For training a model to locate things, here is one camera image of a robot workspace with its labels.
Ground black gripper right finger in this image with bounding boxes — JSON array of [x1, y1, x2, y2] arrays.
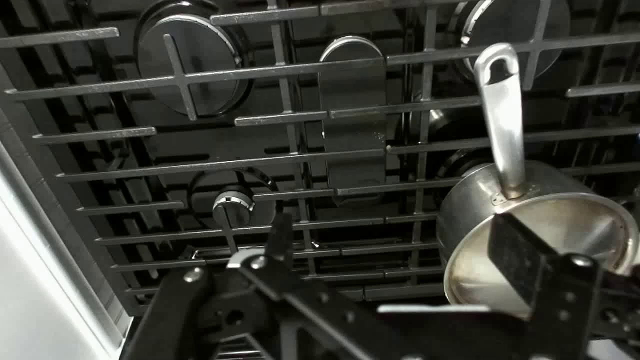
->
[[487, 211, 559, 310]]

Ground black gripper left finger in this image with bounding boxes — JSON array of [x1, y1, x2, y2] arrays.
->
[[264, 210, 296, 266]]

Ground small round gas burner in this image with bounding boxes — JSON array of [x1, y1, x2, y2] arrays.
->
[[187, 167, 258, 232]]

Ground stainless steel saucepan lid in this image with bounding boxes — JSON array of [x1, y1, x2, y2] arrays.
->
[[441, 191, 635, 319]]

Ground stainless steel gas stove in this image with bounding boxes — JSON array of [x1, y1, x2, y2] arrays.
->
[[0, 0, 640, 360]]

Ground oval gas burner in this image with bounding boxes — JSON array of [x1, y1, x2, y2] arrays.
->
[[318, 33, 387, 191]]

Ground large round gas burner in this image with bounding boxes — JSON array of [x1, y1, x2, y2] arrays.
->
[[136, 2, 253, 122]]

